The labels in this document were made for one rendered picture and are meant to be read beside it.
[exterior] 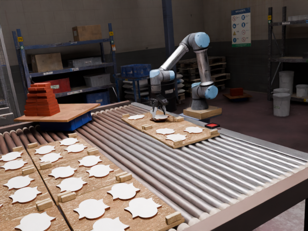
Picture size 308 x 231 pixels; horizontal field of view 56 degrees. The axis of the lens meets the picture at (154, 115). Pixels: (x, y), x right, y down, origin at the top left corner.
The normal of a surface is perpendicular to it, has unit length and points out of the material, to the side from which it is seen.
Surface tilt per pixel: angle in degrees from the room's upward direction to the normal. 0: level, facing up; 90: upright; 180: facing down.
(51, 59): 94
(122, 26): 90
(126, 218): 0
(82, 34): 89
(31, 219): 0
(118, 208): 0
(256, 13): 90
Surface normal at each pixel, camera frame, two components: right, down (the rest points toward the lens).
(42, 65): 0.72, 0.03
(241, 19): -0.84, 0.22
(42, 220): -0.09, -0.96
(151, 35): 0.54, 0.18
